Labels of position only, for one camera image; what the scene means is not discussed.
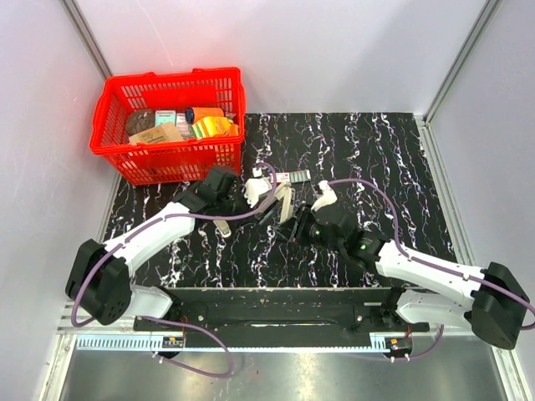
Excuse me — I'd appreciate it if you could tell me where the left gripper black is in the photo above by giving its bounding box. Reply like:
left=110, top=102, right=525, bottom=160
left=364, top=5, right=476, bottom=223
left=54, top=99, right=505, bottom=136
left=217, top=184, right=261, bottom=231

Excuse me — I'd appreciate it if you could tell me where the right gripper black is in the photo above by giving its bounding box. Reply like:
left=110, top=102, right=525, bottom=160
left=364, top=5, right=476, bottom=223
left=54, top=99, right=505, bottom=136
left=275, top=203, right=344, bottom=255

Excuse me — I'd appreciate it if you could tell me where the pale green stapler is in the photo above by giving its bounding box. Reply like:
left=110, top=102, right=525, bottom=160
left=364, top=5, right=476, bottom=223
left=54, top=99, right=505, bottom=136
left=214, top=220, right=232, bottom=238

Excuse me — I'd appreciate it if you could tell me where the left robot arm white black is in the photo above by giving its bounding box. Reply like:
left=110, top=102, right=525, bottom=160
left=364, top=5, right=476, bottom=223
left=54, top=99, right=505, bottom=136
left=65, top=163, right=277, bottom=331

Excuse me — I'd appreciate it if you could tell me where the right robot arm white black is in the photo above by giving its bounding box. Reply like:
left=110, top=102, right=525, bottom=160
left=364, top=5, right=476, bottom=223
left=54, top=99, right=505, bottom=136
left=278, top=205, right=529, bottom=350

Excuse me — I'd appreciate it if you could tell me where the black marble pattern mat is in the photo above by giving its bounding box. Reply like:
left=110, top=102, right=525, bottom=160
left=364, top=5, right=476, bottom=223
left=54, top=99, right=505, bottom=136
left=135, top=112, right=456, bottom=287

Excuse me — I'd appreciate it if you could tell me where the staple box red white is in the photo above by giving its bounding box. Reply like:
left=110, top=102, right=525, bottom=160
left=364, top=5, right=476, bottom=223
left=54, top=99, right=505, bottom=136
left=276, top=170, right=311, bottom=184

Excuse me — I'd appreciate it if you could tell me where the yellow orange snack box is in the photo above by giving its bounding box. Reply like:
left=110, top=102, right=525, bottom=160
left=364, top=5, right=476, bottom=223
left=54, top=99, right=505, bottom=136
left=191, top=116, right=239, bottom=140

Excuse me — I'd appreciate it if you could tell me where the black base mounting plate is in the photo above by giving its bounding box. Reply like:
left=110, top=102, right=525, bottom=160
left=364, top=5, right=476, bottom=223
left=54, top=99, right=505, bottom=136
left=125, top=287, right=431, bottom=350

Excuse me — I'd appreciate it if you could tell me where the pink white small box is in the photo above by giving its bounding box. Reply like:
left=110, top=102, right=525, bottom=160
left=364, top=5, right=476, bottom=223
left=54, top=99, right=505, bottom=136
left=176, top=113, right=191, bottom=136

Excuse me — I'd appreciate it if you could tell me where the orange can blue lid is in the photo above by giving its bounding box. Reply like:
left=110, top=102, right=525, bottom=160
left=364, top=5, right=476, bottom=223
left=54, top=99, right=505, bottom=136
left=185, top=107, right=225, bottom=124

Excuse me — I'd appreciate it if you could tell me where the brown cardboard packet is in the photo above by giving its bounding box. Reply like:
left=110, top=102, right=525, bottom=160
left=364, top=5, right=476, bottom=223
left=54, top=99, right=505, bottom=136
left=129, top=122, right=184, bottom=145

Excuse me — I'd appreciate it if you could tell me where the red plastic shopping basket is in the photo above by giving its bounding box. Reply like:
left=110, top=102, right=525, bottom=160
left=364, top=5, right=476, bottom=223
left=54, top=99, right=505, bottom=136
left=89, top=67, right=247, bottom=185

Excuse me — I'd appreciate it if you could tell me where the teal small box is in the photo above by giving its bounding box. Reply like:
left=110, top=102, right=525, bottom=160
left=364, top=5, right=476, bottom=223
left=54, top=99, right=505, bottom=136
left=155, top=109, right=176, bottom=126

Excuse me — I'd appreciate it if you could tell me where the brown round cookie pack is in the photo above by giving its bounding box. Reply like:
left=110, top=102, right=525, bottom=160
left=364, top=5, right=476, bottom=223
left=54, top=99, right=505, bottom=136
left=125, top=109, right=155, bottom=136

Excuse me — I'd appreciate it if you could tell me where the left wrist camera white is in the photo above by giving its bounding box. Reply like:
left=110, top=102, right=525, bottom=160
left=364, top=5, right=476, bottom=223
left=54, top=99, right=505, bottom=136
left=244, top=167, right=274, bottom=208

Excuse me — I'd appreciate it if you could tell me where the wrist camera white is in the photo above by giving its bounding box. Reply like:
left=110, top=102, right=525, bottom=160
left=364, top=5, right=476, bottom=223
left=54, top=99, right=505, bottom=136
left=311, top=180, right=338, bottom=212
left=244, top=167, right=274, bottom=208

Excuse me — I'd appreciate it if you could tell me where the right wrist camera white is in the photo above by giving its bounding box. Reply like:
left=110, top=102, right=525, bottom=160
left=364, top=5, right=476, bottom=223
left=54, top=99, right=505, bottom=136
left=311, top=180, right=338, bottom=212

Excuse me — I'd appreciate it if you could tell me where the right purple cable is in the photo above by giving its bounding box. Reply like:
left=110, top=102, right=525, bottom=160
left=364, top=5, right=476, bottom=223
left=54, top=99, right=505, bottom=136
left=325, top=178, right=535, bottom=361

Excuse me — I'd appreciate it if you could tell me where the purple cable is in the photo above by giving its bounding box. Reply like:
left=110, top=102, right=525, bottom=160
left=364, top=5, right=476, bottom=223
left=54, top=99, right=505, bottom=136
left=325, top=178, right=535, bottom=361
left=69, top=162, right=278, bottom=378

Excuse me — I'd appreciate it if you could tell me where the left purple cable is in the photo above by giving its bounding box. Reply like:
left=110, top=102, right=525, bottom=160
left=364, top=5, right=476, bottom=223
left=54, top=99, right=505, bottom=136
left=69, top=162, right=278, bottom=378

